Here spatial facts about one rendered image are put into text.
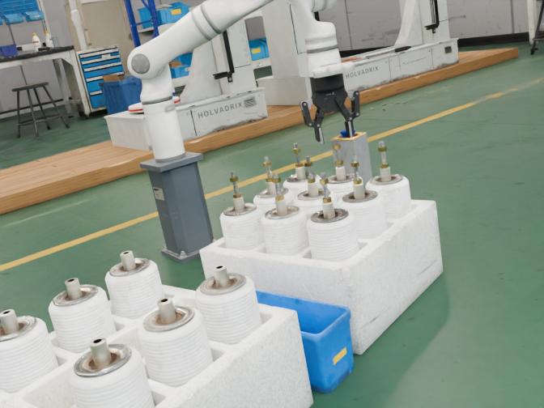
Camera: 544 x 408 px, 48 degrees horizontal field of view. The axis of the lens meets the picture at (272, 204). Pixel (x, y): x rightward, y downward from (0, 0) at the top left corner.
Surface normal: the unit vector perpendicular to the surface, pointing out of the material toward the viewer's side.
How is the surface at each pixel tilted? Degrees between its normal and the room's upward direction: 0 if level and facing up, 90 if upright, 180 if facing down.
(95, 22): 90
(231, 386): 90
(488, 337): 0
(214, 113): 90
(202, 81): 90
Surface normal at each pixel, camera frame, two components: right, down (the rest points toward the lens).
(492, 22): -0.80, 0.30
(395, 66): 0.58, 0.14
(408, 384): -0.18, -0.94
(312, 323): -0.63, 0.29
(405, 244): 0.77, 0.04
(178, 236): -0.16, 0.31
